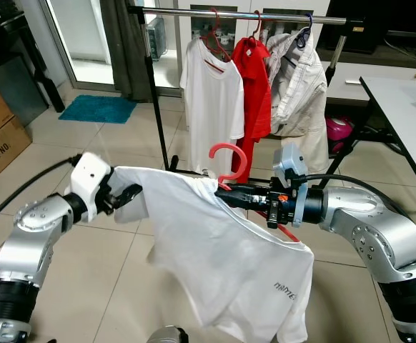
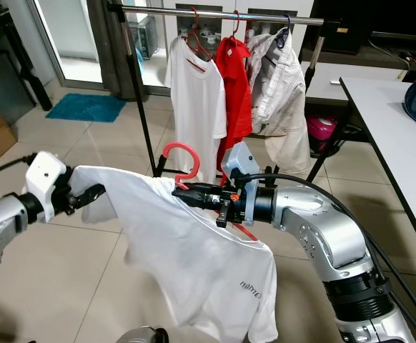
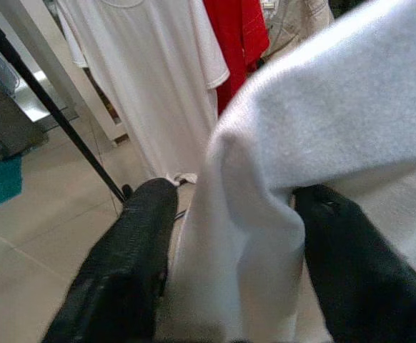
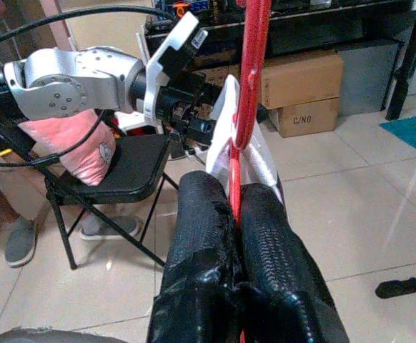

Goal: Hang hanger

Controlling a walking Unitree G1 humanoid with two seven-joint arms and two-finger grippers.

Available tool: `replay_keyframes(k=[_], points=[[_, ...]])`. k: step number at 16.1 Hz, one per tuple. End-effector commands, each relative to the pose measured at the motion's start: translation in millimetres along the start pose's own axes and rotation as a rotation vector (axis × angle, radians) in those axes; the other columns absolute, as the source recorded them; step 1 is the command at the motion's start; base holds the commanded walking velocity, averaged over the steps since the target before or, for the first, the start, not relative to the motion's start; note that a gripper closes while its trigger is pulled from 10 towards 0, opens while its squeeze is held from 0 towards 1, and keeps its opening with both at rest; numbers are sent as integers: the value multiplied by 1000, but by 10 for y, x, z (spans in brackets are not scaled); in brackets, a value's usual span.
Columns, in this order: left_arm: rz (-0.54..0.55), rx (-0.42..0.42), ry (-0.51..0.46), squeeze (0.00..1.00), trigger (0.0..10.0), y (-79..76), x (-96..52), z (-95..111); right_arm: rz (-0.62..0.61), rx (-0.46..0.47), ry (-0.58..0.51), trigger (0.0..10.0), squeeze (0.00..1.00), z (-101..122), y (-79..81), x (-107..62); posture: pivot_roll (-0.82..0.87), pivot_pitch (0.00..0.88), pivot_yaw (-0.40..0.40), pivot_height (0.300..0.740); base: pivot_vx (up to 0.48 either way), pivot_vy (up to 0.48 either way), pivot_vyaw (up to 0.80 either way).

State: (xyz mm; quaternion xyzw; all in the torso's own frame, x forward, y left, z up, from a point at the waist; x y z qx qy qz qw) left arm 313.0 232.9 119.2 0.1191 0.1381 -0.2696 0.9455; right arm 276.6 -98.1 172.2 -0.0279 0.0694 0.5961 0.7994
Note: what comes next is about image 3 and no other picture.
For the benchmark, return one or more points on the white garment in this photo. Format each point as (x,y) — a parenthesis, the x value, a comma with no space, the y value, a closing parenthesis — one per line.
(319,107)

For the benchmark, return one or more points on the red garment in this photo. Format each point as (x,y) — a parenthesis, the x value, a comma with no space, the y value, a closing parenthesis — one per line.
(236,43)

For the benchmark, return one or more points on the beige garment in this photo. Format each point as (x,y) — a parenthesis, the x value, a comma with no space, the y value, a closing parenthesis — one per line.
(293,28)

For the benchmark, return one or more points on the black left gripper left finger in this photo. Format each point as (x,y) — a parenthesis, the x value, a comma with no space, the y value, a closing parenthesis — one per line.
(122,268)

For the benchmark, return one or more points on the white t-shirt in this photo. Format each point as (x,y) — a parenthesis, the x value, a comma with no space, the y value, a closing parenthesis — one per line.
(151,71)

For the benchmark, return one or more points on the black clothes rack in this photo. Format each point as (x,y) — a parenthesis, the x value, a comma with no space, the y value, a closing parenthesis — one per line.
(60,117)

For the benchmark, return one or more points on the small white crumpled cloth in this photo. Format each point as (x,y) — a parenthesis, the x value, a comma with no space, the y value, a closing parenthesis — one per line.
(186,177)

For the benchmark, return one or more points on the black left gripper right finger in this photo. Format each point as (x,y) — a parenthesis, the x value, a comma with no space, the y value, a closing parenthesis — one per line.
(354,278)

